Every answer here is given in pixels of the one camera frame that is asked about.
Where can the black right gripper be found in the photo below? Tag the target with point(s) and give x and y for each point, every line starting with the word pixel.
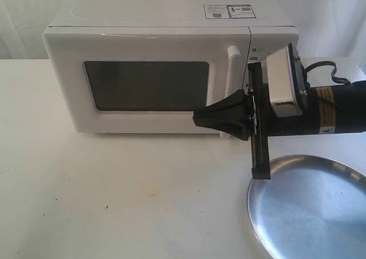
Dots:
pixel 238 127

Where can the white microwave door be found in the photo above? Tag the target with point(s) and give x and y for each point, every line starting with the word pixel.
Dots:
pixel 145 80

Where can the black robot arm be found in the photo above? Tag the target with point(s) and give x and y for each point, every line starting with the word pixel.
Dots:
pixel 249 116

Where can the white microwave oven body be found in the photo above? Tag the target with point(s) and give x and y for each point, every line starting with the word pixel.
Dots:
pixel 270 30

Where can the blue label sticker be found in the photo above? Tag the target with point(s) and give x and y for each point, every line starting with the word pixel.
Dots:
pixel 243 11

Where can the white label sticker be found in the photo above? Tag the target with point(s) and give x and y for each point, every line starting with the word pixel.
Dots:
pixel 216 12

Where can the round stainless steel plate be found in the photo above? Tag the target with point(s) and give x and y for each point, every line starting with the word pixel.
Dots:
pixel 311 207

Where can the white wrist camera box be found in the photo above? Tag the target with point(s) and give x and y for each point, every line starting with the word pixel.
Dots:
pixel 287 92

